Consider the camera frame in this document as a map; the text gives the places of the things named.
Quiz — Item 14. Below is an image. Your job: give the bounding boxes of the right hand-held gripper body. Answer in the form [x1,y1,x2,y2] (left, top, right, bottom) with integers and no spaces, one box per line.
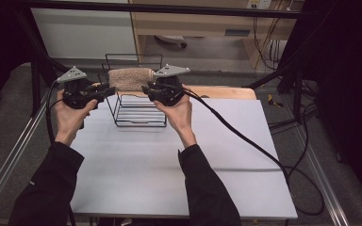
[153,64,191,106]

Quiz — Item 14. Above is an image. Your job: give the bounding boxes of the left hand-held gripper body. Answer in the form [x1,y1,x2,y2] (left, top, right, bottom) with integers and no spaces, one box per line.
[56,65,98,110]

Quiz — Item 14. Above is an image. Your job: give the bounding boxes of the black wire rack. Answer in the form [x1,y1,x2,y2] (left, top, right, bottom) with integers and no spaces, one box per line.
[97,53,169,128]

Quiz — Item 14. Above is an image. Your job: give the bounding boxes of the person's right hand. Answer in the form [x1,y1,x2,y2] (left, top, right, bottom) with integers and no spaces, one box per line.
[153,86,198,149]

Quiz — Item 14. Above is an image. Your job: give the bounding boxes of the person's left hand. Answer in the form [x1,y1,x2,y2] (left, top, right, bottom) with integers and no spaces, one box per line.
[52,89,98,147]

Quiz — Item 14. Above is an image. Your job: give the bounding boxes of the office chair base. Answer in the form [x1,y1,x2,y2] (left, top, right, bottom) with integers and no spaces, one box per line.
[155,34,189,49]

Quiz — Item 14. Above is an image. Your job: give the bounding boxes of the white cabinet panel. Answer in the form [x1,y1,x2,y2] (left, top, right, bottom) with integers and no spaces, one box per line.
[29,0,139,60]

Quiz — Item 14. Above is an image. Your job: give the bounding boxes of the wooden desk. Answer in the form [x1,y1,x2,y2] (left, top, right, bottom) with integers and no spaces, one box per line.
[128,0,305,69]

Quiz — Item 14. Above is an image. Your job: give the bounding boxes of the white foam board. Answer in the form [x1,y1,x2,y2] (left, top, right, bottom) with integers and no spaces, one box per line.
[70,93,299,219]

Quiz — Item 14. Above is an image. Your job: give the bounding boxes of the black curtain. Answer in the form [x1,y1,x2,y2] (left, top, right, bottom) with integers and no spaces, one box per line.
[290,0,362,205]
[0,0,34,117]

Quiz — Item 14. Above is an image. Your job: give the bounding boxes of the yellow black striped tape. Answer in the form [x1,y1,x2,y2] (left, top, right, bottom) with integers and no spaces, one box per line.
[267,93,284,108]

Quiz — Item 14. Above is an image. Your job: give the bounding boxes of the right hand-held gripper black cable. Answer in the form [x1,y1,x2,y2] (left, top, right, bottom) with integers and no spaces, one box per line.
[156,82,325,217]

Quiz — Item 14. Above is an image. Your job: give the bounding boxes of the aluminium floor rail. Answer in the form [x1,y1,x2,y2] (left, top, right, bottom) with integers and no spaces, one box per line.
[0,100,50,216]
[295,125,351,226]

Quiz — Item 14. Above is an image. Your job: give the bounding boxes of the black metal frame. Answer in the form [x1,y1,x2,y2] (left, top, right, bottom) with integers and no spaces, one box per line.
[10,0,320,119]

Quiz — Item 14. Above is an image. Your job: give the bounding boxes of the hanging black cables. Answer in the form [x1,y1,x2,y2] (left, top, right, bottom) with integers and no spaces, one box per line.
[252,15,282,71]

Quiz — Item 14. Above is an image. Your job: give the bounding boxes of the white wall socket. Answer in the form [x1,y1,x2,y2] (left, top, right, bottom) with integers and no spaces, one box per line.
[246,0,272,10]

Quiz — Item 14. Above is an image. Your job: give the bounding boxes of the black floor cables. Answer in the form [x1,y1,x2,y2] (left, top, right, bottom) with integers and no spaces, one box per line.
[268,79,320,177]

